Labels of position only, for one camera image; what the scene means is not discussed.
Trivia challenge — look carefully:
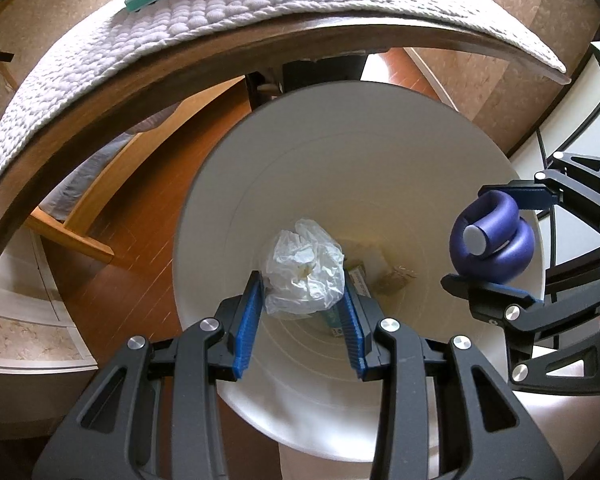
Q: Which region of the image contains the wooden bed frame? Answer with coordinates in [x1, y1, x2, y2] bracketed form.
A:
[27, 130, 155, 263]

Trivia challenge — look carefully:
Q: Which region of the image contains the brown paper scrap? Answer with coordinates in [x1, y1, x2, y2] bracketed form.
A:
[380, 267, 415, 293]

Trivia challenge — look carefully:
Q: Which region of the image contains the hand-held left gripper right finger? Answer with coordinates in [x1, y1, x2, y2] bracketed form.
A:
[342, 280, 566, 480]

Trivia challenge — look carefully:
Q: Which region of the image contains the black table base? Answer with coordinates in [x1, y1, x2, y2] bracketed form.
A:
[245, 52, 368, 111]

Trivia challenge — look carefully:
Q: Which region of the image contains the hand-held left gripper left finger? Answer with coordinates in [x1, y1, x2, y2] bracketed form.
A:
[32, 270, 265, 480]

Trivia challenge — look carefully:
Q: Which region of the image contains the wooden round table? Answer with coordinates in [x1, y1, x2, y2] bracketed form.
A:
[0, 14, 573, 281]

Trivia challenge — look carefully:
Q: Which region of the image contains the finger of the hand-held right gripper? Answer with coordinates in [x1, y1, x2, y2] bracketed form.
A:
[440, 270, 600, 396]
[478, 152, 600, 221]

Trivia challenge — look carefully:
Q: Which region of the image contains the lavender quilted blanket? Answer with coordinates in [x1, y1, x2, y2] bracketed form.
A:
[0, 0, 568, 206]

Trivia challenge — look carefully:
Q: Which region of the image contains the clear plastic bag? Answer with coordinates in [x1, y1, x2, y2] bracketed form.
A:
[264, 218, 347, 321]

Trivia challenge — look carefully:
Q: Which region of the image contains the purple foam ring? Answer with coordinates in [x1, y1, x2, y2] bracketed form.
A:
[450, 191, 537, 291]

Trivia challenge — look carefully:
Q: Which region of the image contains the green and white small box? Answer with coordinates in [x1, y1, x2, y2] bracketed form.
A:
[325, 267, 371, 336]

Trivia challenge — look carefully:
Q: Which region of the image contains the white trash bin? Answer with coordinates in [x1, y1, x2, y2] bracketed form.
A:
[172, 80, 548, 448]

